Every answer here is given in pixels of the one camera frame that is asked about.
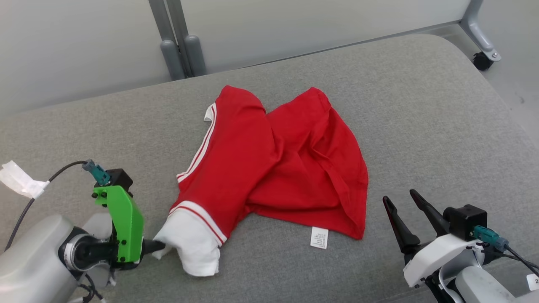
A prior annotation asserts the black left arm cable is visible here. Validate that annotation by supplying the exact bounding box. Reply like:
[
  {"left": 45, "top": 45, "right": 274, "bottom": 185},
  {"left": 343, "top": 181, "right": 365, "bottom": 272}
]
[{"left": 3, "top": 160, "right": 91, "bottom": 253}]

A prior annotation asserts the teal left cable connector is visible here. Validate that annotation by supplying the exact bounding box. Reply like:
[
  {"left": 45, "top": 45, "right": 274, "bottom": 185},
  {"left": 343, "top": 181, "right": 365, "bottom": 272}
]
[{"left": 82, "top": 159, "right": 111, "bottom": 186}]

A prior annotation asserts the teal right cable connector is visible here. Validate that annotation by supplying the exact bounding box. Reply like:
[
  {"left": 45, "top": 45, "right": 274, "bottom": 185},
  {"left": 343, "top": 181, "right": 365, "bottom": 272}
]
[{"left": 472, "top": 225, "right": 510, "bottom": 253}]

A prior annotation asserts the black caster wheel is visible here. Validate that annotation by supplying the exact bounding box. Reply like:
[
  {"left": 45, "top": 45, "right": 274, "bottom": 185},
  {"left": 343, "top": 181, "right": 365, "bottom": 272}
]
[{"left": 472, "top": 51, "right": 494, "bottom": 72}]

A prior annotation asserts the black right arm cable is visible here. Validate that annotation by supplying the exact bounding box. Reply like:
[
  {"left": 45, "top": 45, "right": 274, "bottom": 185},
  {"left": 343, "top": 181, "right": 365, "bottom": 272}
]
[{"left": 502, "top": 245, "right": 539, "bottom": 277}]

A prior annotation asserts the grey partition leg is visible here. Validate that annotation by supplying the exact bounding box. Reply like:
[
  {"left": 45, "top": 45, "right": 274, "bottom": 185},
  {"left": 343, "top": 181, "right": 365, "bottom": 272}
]
[{"left": 459, "top": 0, "right": 502, "bottom": 63}]

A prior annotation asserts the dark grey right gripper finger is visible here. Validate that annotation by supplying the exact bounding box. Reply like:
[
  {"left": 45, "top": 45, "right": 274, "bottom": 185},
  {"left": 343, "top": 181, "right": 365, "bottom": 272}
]
[
  {"left": 409, "top": 189, "right": 451, "bottom": 237},
  {"left": 382, "top": 196, "right": 422, "bottom": 253}
]

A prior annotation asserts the teal cable connector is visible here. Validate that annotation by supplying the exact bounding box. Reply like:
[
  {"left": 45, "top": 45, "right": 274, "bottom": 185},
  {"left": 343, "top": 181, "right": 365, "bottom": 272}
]
[
  {"left": 82, "top": 159, "right": 111, "bottom": 186},
  {"left": 472, "top": 225, "right": 510, "bottom": 253}
]

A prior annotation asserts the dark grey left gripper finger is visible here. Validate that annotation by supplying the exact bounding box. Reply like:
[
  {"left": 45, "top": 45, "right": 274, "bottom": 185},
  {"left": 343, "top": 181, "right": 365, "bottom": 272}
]
[{"left": 143, "top": 239, "right": 166, "bottom": 255}]

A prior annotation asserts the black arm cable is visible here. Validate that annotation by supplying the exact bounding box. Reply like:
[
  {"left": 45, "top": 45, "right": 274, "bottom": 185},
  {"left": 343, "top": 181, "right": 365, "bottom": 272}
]
[
  {"left": 502, "top": 245, "right": 539, "bottom": 277},
  {"left": 3, "top": 160, "right": 91, "bottom": 253}
]

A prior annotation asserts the red jersey with white trim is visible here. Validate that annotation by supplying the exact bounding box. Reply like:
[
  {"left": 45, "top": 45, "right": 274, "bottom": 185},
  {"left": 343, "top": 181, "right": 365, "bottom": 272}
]
[{"left": 152, "top": 85, "right": 370, "bottom": 277}]

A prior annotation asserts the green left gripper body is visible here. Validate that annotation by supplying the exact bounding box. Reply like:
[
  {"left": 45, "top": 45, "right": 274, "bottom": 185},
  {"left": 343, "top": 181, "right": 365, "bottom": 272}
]
[{"left": 92, "top": 185, "right": 145, "bottom": 270}]

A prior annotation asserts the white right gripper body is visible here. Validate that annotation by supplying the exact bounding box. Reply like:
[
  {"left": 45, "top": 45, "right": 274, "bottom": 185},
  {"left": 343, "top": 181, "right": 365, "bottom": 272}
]
[{"left": 403, "top": 234, "right": 485, "bottom": 289}]

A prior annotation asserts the white tape piece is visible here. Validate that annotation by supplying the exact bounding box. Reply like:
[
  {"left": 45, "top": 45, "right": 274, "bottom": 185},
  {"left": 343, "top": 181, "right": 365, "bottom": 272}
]
[{"left": 0, "top": 160, "right": 51, "bottom": 199}]

